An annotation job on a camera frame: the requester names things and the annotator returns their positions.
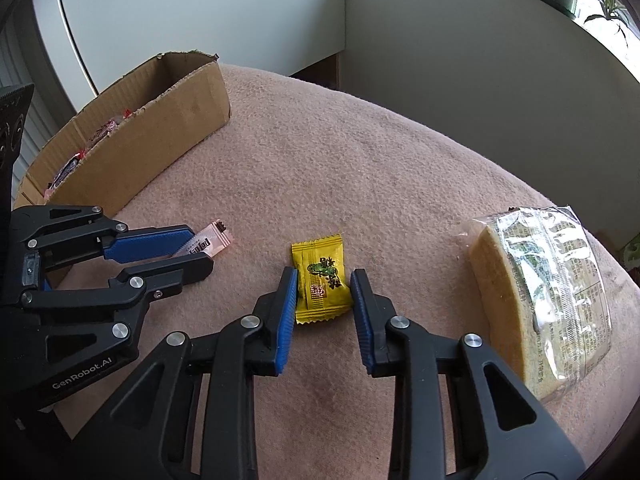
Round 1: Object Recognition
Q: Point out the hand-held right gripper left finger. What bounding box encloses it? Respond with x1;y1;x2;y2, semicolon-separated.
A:
70;266;300;480

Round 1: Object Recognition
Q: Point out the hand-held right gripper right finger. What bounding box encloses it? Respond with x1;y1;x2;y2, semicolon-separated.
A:
349;269;587;480

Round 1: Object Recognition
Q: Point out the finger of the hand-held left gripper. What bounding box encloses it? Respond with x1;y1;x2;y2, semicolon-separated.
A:
22;252;215;312
22;205;197;263

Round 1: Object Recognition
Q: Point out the pale pink snack packet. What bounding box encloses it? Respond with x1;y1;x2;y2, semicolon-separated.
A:
184;219;235;258

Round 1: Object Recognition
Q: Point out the yellow snack packet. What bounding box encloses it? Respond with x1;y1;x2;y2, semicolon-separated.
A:
291;234;352;326

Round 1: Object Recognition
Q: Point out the cardboard box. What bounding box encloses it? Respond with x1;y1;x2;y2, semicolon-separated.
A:
14;50;231;288

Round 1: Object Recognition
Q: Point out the pink red snack packet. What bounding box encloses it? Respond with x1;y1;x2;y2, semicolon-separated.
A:
89;109;132;145

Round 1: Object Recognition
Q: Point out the sliced bread in clear bag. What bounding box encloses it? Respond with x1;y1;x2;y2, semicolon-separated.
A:
459;205;613;403

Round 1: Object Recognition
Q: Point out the white ribbed radiator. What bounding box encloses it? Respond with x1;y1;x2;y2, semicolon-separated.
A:
0;25;51;171

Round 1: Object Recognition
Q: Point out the white cabinet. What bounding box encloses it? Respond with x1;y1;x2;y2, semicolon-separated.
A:
30;0;346;111

